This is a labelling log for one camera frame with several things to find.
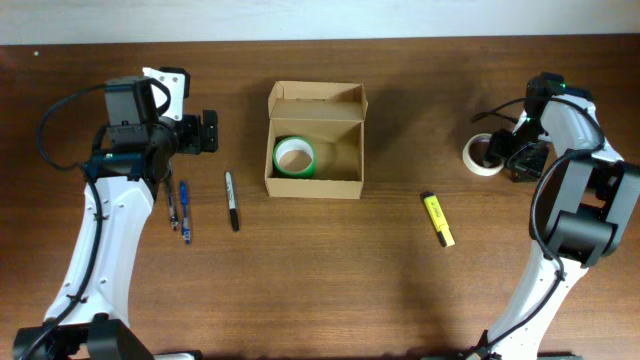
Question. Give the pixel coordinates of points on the black permanent marker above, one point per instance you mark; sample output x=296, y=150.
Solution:
x=234, y=217

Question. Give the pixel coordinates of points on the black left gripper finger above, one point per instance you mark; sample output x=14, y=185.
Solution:
x=210, y=120
x=210, y=141

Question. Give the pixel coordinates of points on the blue ballpoint pen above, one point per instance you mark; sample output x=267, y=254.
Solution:
x=185, y=226

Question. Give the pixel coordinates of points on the green tape roll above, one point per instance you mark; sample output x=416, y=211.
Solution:
x=295, y=157

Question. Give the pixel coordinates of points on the beige masking tape roll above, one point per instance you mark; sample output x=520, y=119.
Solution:
x=478, y=168

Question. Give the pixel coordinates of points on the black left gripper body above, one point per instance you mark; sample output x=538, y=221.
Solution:
x=208, y=130

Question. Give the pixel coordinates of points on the black ballpoint pen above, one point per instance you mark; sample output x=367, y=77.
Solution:
x=173, y=216

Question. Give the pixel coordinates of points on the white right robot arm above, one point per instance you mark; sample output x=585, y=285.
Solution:
x=584, y=197

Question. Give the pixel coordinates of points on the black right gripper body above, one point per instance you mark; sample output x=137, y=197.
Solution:
x=523, y=163

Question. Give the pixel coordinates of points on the brown cardboard box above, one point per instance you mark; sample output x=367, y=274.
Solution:
x=332, y=117

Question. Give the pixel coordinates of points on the yellow highlighter marker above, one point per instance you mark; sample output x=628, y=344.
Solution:
x=438, y=219

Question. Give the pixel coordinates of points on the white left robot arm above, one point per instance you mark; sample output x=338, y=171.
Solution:
x=129, y=159

